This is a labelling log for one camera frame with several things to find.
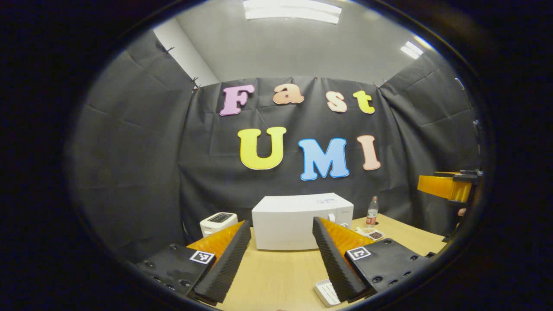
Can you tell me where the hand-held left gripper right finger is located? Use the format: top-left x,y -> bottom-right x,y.
312,217 -> 430,303

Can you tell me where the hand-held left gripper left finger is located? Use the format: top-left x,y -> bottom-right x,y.
136,220 -> 252,304

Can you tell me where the white microwave oven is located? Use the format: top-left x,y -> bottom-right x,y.
252,193 -> 354,251

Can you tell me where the small white ribbed tray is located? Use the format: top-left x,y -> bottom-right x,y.
314,279 -> 342,307

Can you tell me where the white toaster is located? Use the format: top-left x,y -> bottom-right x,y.
200,212 -> 238,237

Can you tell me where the white divided dish of beans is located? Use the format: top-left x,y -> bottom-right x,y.
355,227 -> 385,241

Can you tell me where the red label water bottle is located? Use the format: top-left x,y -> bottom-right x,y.
366,196 -> 379,225

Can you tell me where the black backdrop cloth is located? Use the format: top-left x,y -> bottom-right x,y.
67,30 -> 484,260

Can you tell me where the small ceiling light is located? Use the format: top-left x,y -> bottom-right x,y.
400,41 -> 425,60

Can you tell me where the large ceiling light panel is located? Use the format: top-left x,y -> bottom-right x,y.
243,0 -> 342,24

